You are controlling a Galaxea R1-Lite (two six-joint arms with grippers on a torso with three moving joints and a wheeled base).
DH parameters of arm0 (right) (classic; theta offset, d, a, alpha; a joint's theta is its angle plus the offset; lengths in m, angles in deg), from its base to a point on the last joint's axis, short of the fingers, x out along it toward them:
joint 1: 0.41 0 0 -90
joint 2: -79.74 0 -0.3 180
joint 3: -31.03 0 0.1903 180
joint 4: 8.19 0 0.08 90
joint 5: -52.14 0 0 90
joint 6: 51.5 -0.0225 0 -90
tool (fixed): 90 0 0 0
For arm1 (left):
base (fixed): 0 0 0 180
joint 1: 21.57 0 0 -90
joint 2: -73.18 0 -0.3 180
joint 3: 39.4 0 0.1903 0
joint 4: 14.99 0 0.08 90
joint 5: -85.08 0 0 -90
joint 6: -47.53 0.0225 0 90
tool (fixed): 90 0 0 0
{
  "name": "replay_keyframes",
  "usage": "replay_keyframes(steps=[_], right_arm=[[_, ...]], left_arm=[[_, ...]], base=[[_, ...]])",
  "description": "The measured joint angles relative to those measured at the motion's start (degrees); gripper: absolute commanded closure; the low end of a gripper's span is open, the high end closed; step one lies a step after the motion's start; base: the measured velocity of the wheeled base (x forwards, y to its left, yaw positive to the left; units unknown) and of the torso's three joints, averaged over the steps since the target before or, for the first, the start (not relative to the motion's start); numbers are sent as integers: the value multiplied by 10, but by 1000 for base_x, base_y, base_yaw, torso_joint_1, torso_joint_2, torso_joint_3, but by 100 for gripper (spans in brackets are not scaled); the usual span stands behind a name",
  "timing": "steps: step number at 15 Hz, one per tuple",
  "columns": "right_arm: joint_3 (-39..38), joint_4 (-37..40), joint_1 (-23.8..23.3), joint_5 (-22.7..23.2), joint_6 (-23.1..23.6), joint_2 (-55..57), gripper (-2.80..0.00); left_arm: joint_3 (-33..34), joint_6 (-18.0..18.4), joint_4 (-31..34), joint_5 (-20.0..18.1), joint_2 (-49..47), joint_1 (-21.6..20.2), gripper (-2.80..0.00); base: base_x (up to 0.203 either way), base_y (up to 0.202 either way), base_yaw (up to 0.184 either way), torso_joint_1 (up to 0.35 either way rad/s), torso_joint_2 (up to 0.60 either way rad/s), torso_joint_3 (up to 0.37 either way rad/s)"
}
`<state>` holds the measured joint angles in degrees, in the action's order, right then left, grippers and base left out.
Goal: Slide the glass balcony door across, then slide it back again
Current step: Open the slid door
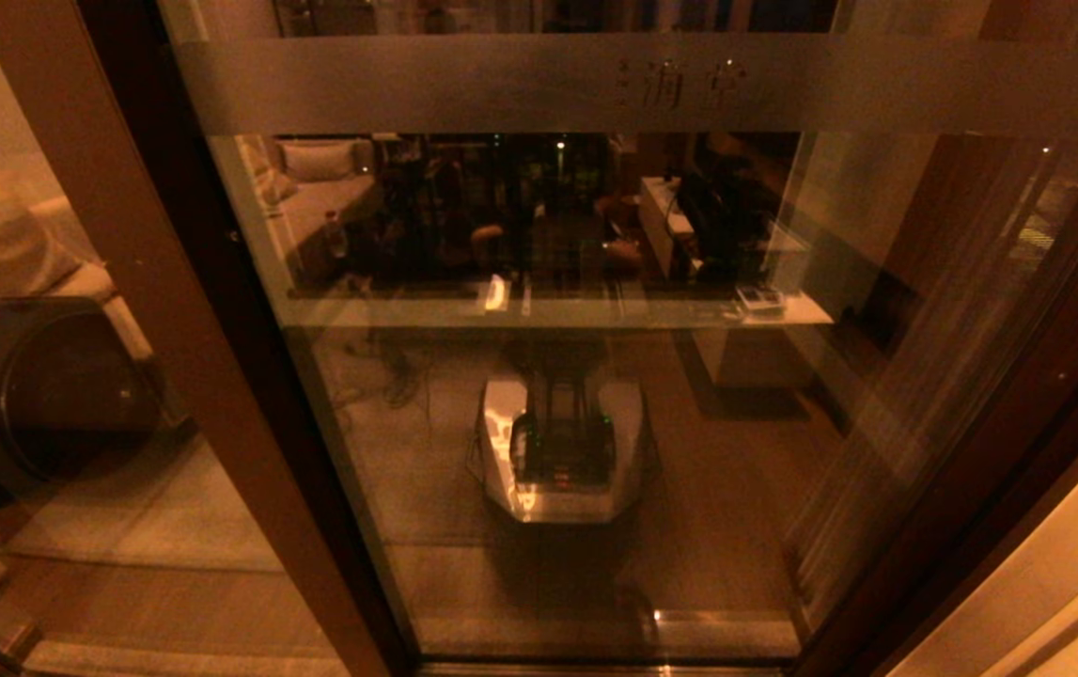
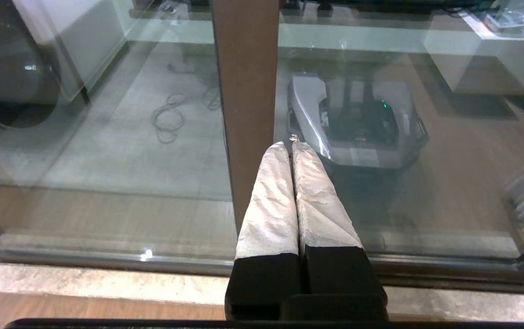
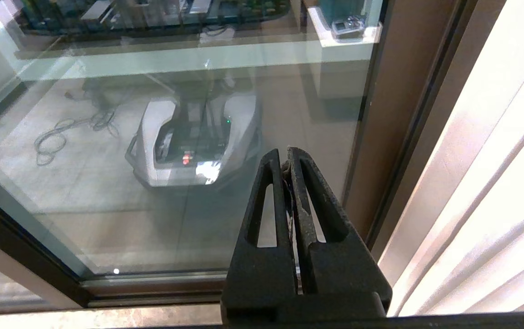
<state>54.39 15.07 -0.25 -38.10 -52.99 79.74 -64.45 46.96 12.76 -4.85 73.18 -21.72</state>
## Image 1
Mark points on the brown framed sliding glass door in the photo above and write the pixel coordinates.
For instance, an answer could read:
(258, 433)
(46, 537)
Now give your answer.
(736, 470)

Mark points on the brown framed fixed glass panel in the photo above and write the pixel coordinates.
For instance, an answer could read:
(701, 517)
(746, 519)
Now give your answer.
(172, 282)

